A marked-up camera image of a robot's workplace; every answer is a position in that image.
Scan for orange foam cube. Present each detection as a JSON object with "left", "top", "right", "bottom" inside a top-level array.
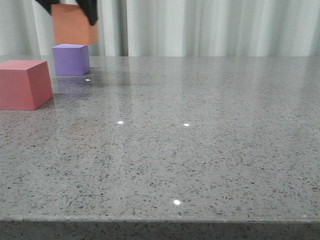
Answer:
[{"left": 51, "top": 3, "right": 98, "bottom": 45}]

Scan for red foam cube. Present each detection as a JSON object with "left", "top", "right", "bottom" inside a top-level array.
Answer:
[{"left": 0, "top": 60, "right": 53, "bottom": 110}]

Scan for purple foam cube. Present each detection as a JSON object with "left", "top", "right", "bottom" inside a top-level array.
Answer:
[{"left": 51, "top": 43, "right": 90, "bottom": 76}]

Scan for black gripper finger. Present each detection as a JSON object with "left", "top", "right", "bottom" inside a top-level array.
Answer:
[
  {"left": 35, "top": 0, "right": 60, "bottom": 15},
  {"left": 76, "top": 0, "right": 98, "bottom": 26}
]

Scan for pale green curtain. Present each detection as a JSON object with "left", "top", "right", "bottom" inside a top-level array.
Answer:
[{"left": 0, "top": 0, "right": 320, "bottom": 58}]

